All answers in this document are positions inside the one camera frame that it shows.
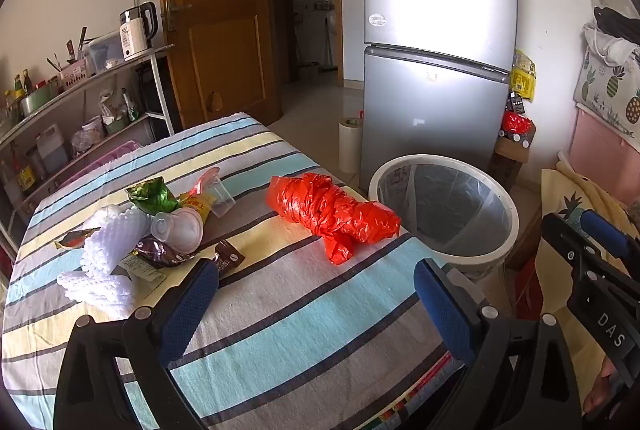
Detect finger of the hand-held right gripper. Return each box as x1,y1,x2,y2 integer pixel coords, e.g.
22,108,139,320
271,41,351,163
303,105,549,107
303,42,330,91
541,213,608,283
580,209,640,283

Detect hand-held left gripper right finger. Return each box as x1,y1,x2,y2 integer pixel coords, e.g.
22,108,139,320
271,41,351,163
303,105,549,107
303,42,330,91
414,259,583,430

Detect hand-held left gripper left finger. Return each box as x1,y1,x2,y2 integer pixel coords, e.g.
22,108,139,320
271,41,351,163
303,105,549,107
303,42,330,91
52,257,221,430

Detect large brown coffee sachet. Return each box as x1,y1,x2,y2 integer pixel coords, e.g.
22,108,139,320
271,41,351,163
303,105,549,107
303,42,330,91
131,235,201,268

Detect small brown coffee sachet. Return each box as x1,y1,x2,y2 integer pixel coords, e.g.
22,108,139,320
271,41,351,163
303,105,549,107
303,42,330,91
214,240,246,271

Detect long white sachet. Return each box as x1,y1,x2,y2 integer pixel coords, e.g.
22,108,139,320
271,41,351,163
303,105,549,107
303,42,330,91
117,255,166,283

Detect white trash bin clear liner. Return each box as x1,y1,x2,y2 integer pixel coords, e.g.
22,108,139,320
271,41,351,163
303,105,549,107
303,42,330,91
368,154,521,278

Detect small clear jelly cup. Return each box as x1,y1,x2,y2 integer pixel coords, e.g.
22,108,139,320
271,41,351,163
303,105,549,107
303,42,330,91
150,206,206,256

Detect white foam fruit net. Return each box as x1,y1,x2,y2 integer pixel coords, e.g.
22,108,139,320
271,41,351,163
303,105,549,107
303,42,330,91
80,205,153,273
56,273,133,318

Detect yellow snack packet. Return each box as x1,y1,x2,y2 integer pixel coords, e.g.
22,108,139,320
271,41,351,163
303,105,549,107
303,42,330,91
177,190,213,218

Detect large clear cup red lid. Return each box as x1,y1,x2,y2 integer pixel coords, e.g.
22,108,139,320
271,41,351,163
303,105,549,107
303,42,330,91
192,167,236,218

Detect green snack packet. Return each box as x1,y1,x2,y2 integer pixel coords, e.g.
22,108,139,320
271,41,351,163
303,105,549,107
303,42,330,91
125,177,180,216

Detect gold snack packet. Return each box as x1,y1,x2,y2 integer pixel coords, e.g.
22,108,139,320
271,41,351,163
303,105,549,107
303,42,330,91
54,230,96,251

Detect person's right hand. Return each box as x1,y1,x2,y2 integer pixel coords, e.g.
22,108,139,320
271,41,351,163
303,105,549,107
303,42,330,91
582,352,631,418

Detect yellow pineapple blanket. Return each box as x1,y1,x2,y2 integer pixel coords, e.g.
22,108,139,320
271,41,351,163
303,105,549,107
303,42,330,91
535,160,640,411

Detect pink cabinet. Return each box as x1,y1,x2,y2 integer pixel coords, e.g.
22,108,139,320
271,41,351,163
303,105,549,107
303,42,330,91
570,105,640,206

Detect multicoloured cloth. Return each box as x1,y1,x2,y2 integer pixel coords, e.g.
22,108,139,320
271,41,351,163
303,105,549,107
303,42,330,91
377,352,463,426

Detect cardboard box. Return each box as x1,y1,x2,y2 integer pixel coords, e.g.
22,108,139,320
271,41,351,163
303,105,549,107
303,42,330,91
492,137,533,191

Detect striped tablecloth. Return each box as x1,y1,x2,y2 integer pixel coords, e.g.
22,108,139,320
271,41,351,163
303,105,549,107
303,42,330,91
0,111,481,430

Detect small red plastic bag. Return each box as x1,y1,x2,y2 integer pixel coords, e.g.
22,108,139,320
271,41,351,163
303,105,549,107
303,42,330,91
501,111,533,135

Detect pineapple print cloth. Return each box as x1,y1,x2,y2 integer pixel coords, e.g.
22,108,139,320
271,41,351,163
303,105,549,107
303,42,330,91
572,23,640,141

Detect pink plastic basket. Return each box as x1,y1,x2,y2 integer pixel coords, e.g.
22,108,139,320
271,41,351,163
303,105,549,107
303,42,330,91
60,140,143,191

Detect hanging yellow packets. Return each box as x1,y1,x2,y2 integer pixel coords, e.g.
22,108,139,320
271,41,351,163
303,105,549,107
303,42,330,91
510,49,538,101

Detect white paper roll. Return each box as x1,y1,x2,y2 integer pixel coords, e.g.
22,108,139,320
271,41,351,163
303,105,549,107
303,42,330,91
338,117,365,174

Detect silver refrigerator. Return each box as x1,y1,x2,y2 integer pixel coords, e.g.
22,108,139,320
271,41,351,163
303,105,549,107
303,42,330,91
359,0,518,193

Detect black clothes pile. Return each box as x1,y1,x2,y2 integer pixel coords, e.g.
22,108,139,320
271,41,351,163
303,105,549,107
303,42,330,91
593,6,640,44

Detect green glass bottle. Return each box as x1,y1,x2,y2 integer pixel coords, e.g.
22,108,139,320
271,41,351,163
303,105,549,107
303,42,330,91
122,88,141,121

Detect white plastic jug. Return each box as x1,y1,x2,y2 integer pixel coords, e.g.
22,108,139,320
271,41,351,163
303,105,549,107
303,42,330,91
36,124,68,173

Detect yellow label bottle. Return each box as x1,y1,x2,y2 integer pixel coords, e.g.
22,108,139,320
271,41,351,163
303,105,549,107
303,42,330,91
15,160,36,191

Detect metal shelf rack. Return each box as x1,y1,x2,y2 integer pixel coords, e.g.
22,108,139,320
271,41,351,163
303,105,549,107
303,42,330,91
0,44,176,261

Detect green pot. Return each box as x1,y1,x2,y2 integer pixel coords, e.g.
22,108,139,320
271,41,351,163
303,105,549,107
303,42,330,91
20,83,61,118

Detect pink utensil holder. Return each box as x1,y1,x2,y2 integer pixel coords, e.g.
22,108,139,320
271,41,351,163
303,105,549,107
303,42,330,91
60,60,91,92

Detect clear storage box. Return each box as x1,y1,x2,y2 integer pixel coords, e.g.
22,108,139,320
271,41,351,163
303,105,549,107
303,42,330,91
82,30,126,74

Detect wooden door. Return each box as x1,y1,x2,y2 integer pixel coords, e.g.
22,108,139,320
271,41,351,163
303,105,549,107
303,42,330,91
159,0,283,131

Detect white electric kettle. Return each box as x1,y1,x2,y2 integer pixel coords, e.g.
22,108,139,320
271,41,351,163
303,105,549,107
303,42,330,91
119,1,160,62

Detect dark sauce bottle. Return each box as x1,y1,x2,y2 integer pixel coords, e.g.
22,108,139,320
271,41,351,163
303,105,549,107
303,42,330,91
12,69,33,98

